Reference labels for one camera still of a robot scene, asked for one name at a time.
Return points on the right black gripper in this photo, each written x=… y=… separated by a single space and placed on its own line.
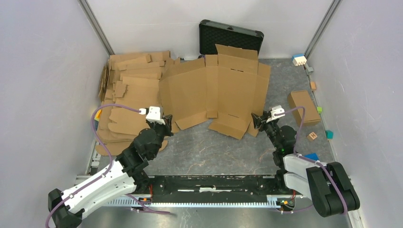
x=257 y=120

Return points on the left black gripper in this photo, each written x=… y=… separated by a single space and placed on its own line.
x=168 y=121

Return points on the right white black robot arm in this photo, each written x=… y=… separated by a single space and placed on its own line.
x=327 y=185

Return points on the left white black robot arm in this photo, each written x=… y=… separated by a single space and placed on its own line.
x=124 y=175

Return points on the stack of flat cardboard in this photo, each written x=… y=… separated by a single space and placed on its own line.
x=128 y=82

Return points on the wooden letter block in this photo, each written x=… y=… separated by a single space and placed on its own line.
x=312 y=136

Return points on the green small cube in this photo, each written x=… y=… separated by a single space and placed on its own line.
x=319 y=109

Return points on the blue green block stack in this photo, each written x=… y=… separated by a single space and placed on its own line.
x=312 y=156

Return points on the orange yellow block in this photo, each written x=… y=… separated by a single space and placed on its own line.
x=97 y=115

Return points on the grey small block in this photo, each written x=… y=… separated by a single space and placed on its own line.
x=308 y=70

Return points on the teal small cube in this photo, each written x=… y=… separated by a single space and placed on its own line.
x=329 y=134

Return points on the blue white toy block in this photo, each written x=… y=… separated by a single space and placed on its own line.
x=299 y=59

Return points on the black poker chip case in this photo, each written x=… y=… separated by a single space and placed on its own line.
x=212 y=33

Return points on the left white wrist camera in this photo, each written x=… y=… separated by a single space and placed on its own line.
x=153 y=114

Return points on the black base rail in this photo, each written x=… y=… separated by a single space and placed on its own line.
x=212 y=188

